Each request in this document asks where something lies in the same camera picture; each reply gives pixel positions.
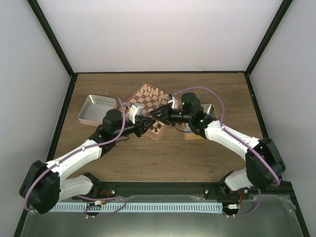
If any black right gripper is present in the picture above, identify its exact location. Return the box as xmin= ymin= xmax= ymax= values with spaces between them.
xmin=150 ymin=104 xmax=192 ymax=127

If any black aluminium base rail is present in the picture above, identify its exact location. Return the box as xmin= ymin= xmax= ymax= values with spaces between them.
xmin=71 ymin=181 xmax=292 ymax=201

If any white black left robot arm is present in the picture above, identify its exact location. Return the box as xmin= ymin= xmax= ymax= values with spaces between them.
xmin=19 ymin=109 xmax=156 ymax=214

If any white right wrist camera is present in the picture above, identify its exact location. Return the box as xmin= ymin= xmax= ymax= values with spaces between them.
xmin=167 ymin=93 xmax=179 ymax=109

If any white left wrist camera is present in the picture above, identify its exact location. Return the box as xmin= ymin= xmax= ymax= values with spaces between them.
xmin=128 ymin=103 xmax=144 ymax=124

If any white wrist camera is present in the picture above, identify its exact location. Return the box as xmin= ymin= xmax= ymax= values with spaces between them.
xmin=167 ymin=93 xmax=179 ymax=109
xmin=128 ymin=103 xmax=144 ymax=124

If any gold tin box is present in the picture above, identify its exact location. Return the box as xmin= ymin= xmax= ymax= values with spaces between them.
xmin=183 ymin=104 xmax=217 ymax=140

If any white slotted cable duct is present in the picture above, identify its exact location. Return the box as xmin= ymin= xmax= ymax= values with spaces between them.
xmin=51 ymin=202 xmax=223 ymax=213

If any wooden chess board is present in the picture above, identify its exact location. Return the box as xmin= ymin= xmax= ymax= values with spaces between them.
xmin=127 ymin=82 xmax=168 ymax=141

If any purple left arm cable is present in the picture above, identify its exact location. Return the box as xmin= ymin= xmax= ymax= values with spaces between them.
xmin=23 ymin=97 xmax=126 ymax=213

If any pink tin box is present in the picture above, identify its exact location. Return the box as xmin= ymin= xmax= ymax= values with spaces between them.
xmin=78 ymin=95 xmax=117 ymax=126

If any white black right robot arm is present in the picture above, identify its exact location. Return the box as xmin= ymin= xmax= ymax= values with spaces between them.
xmin=149 ymin=92 xmax=286 ymax=199

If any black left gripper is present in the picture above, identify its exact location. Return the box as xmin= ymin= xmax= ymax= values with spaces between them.
xmin=114 ymin=116 xmax=156 ymax=139

